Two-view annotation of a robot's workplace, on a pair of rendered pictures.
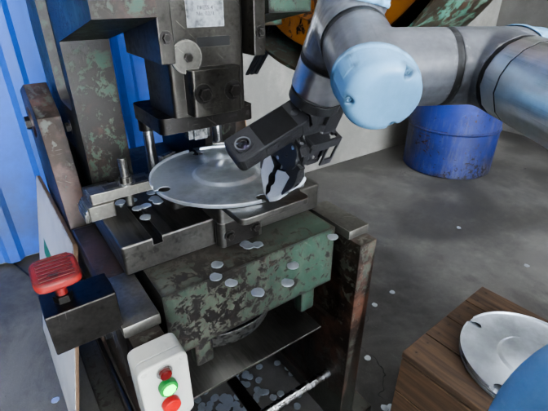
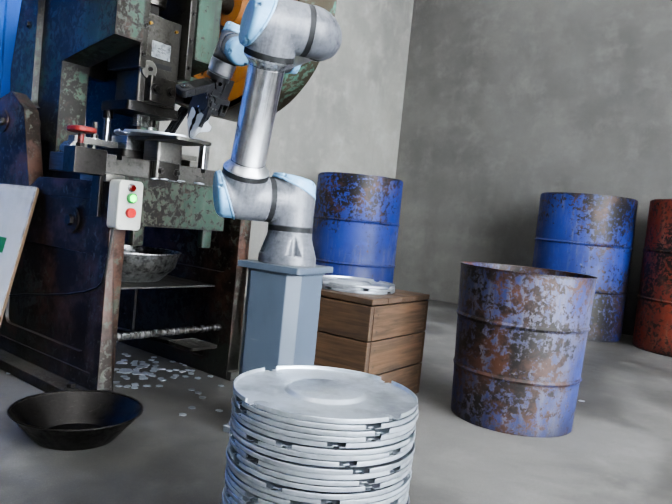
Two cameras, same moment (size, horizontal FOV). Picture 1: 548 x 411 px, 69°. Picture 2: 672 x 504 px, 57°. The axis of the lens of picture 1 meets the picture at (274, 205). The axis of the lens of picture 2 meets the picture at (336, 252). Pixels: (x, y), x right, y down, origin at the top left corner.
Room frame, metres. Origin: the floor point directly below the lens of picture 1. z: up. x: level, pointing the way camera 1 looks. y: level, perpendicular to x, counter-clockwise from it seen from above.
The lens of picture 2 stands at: (-1.39, 0.09, 0.58)
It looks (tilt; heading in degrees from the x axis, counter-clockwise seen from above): 3 degrees down; 344
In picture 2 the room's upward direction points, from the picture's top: 6 degrees clockwise
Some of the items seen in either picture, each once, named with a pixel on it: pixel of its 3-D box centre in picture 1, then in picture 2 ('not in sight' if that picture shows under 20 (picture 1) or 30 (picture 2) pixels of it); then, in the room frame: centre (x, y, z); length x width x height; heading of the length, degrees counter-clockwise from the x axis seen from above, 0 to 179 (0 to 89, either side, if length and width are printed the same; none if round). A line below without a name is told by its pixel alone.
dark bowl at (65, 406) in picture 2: not in sight; (76, 422); (0.17, 0.23, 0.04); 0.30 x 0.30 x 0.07
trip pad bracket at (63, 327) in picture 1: (90, 336); (84, 179); (0.45, 0.29, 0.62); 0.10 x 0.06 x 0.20; 125
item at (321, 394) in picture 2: not in sight; (325, 390); (-0.47, -0.19, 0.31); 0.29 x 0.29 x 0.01
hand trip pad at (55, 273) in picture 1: (60, 289); (80, 140); (0.44, 0.30, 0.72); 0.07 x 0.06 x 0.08; 35
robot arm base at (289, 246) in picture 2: not in sight; (288, 244); (0.21, -0.25, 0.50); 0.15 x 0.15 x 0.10
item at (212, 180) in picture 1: (226, 171); (161, 137); (0.72, 0.09, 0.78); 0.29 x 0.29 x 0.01
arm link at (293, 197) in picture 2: not in sight; (290, 200); (0.21, -0.24, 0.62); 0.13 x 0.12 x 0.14; 96
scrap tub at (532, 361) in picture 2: not in sight; (518, 343); (0.34, -1.06, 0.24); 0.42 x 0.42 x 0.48
